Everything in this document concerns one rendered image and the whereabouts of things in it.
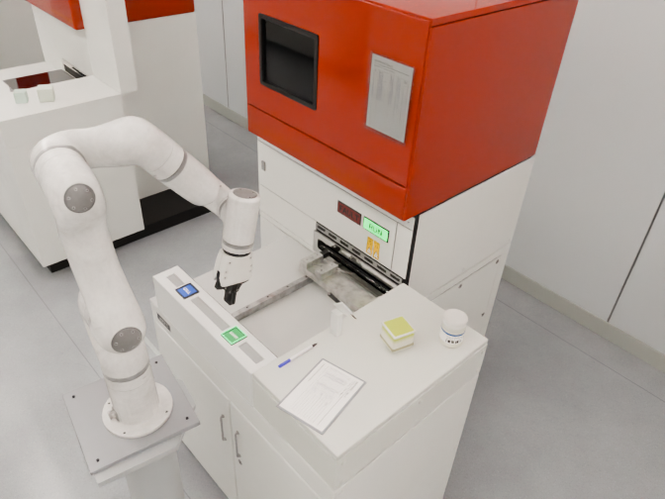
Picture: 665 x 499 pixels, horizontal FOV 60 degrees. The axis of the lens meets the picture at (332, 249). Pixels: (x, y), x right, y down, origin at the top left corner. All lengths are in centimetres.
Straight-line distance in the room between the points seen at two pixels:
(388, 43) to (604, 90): 160
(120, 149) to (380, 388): 90
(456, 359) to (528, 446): 119
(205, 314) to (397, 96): 86
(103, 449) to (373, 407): 72
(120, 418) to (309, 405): 52
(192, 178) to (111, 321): 37
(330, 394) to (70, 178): 84
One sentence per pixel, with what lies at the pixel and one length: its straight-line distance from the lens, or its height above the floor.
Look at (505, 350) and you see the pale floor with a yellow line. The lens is 322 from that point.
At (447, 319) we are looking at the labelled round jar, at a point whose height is 106.
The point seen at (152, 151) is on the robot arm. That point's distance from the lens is 128.
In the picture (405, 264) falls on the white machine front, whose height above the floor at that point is 103.
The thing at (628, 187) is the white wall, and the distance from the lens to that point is 312.
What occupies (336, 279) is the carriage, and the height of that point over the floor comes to 88.
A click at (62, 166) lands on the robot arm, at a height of 163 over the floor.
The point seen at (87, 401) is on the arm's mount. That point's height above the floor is 83.
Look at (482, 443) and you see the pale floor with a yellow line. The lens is 280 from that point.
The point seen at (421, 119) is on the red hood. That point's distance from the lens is 162.
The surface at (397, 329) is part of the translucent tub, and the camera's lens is 168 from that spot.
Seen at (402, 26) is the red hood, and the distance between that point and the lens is 160.
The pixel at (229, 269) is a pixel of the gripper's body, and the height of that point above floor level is 123.
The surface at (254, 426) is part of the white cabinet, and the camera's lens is 181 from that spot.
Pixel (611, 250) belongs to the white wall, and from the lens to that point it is 327.
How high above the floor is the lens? 218
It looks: 36 degrees down
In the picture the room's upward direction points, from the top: 3 degrees clockwise
